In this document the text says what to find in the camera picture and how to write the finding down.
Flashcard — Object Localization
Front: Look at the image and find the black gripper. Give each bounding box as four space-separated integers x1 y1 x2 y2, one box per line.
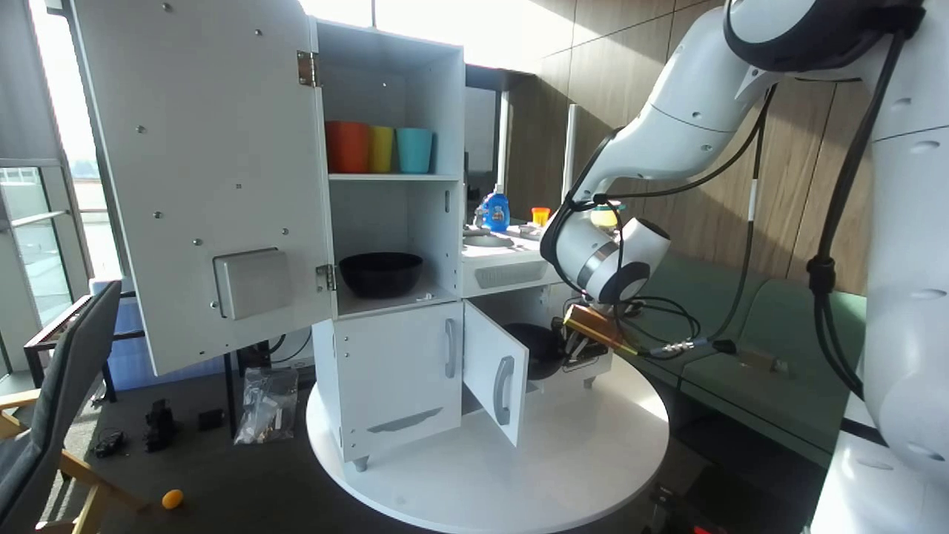
565 331 612 374

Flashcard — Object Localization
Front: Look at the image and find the small white cabinet door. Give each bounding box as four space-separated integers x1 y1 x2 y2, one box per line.
463 298 531 448

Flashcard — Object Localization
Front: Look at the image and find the wide white cabinet door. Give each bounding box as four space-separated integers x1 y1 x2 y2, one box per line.
329 298 470 448

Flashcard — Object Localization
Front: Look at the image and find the white toy kitchen cabinet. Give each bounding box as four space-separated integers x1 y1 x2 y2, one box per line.
310 16 617 470

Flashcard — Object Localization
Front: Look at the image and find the tall white cabinet door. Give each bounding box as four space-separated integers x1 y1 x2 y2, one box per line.
70 0 338 378

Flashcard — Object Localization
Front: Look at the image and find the round white table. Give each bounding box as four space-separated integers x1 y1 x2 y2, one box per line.
302 350 673 534

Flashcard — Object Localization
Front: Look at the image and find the blue plastic bottle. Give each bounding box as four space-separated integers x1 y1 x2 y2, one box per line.
473 188 514 236

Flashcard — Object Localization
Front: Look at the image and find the green padded mat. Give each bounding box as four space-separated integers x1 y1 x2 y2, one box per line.
633 249 872 469

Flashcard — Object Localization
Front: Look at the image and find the wide black dish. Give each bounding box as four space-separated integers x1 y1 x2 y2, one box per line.
338 249 430 298

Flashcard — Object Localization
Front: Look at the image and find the teal plastic cup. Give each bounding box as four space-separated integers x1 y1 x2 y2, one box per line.
396 125 440 178

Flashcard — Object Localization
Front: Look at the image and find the yellow plastic cup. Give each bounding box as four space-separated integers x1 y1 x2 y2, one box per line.
369 125 402 178

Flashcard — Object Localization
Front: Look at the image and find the orange plastic cup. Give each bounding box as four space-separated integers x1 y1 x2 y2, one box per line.
325 119 378 178

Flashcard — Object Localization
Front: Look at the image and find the clear plastic bag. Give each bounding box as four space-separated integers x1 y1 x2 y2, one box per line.
231 365 302 448

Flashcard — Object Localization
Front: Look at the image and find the small black stand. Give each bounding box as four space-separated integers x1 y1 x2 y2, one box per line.
144 398 179 455

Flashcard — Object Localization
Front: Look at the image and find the blue crate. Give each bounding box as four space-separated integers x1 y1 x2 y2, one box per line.
101 289 236 398

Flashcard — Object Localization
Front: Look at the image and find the grey chair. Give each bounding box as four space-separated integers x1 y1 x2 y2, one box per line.
0 277 127 534

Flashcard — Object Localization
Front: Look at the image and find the thin cable silver connector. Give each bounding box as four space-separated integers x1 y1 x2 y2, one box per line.
590 86 784 365

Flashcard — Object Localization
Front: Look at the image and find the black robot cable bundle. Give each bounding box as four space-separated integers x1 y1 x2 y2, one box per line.
804 16 930 398

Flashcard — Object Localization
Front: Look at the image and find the light wooden frame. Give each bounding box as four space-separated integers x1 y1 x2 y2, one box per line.
0 387 130 534

